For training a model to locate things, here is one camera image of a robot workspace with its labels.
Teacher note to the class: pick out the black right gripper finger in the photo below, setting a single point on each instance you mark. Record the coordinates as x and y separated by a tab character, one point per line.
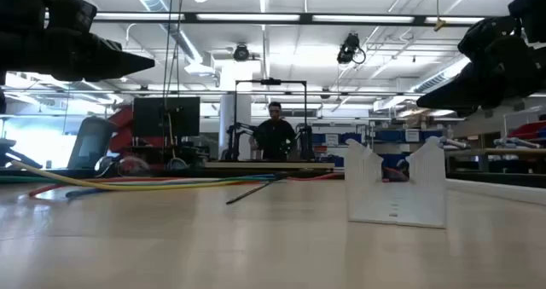
465	90

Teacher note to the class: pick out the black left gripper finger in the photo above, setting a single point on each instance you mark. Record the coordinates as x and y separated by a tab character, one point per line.
123	63

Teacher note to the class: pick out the black zip tie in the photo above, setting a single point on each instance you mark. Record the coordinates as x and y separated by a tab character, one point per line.
249	194

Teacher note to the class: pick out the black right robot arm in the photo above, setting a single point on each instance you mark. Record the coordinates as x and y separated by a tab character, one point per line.
531	7

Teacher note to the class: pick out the red storage bin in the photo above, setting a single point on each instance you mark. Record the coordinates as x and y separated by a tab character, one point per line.
529	131

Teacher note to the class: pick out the black monitor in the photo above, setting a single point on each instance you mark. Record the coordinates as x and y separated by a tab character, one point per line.
166	116

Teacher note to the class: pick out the red machine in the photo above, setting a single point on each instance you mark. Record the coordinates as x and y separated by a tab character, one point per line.
121	131

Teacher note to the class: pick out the yellow hanging connector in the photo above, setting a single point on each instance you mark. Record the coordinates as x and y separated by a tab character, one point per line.
439	24

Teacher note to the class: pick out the grey office chair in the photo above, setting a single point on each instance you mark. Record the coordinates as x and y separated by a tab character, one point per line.
91	144

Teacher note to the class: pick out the blue storage bin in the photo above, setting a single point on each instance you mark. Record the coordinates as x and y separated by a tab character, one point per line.
390	135
350	138

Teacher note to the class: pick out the black chair base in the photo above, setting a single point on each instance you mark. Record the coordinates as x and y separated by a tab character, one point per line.
17	157

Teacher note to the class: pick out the person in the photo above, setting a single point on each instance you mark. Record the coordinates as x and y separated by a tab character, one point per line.
275	135

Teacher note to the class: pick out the black overhead light beam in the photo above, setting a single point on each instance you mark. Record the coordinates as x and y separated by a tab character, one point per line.
305	18

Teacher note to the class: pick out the silver ceiling air duct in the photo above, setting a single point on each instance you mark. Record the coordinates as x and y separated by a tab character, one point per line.
443	78

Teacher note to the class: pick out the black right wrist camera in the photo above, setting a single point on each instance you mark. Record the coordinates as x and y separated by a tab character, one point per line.
486	37

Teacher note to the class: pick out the black ceiling dome camera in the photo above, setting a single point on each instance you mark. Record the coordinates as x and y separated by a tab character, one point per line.
241	53

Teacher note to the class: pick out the black overhead camera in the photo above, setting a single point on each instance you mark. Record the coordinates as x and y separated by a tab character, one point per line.
350	48

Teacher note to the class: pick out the black gantry frame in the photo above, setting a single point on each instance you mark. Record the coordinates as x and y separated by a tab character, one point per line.
271	82

